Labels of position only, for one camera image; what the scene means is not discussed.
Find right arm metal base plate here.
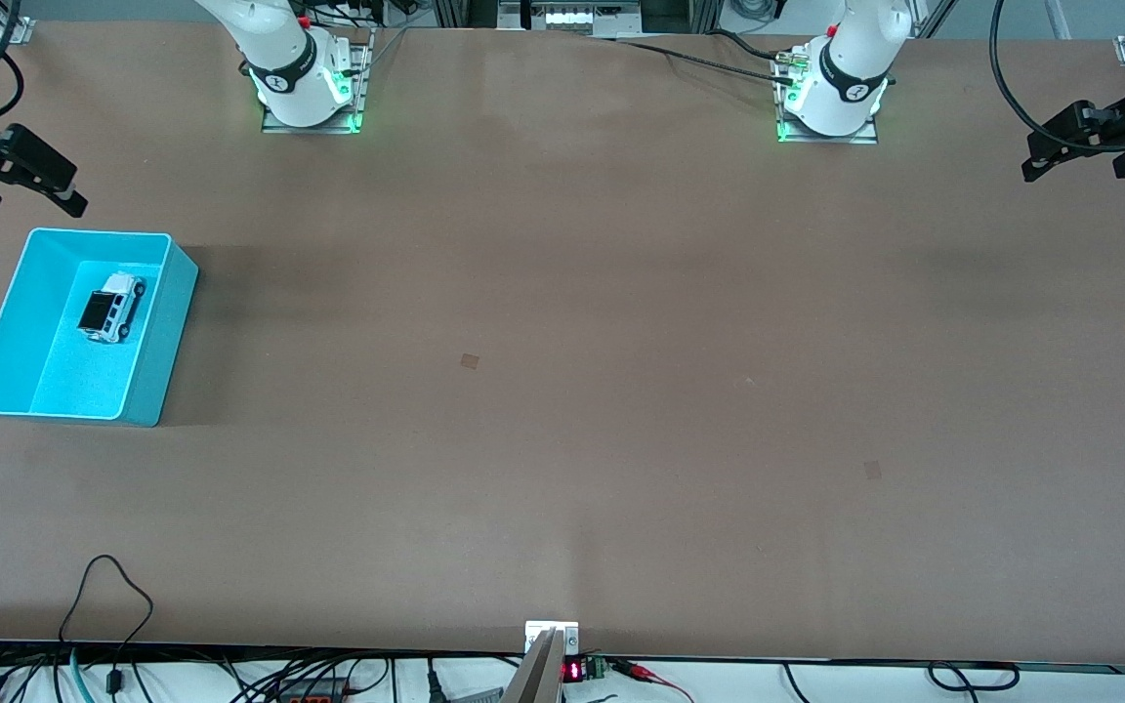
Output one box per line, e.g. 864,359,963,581
262,27,374,134

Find teal plastic bin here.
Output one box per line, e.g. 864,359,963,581
0,227,200,428

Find black coiled cable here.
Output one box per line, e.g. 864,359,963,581
926,661,1021,692

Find long black table cable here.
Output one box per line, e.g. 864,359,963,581
611,37,798,87

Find teal cable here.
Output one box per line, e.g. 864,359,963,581
69,646,97,703

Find aluminium frame rack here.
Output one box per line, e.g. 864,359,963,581
431,0,720,35

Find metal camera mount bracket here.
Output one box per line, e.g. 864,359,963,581
523,620,580,703

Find short black table cable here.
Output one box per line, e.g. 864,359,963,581
709,29,793,62

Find white jeep toy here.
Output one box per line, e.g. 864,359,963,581
77,272,147,345

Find red clip leads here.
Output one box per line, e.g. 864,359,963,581
611,660,695,703

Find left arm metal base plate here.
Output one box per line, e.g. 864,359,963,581
775,54,880,145

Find thin black looped cable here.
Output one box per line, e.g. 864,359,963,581
58,555,155,696

